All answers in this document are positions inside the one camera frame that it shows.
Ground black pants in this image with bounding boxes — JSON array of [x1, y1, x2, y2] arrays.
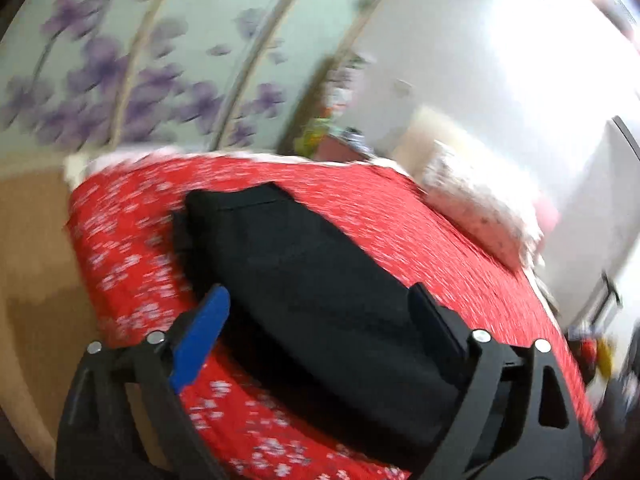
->
[[172, 182, 481, 467]]

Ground red floral bedspread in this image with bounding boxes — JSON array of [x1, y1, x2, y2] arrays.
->
[[65, 152, 608, 480]]

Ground pink bedside table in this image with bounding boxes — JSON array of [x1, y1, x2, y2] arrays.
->
[[314, 134, 372, 164]]

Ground red plush toy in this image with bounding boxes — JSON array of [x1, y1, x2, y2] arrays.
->
[[575, 339, 600, 368]]

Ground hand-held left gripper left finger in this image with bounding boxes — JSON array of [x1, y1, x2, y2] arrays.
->
[[55, 284, 231, 480]]

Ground stack of plush toys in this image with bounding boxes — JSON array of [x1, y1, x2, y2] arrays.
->
[[292, 50, 353, 157]]

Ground yellow plush toy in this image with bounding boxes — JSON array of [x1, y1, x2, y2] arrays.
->
[[595, 337, 615, 378]]

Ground white floral pillow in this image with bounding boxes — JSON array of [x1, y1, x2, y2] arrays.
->
[[419, 141, 547, 267]]

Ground black chair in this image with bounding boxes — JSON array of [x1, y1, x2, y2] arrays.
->
[[599, 271, 625, 322]]

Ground purple floral wardrobe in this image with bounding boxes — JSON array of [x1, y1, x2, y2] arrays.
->
[[0, 0, 401, 161]]

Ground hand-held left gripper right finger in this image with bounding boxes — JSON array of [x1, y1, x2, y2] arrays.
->
[[407, 282, 596, 480]]

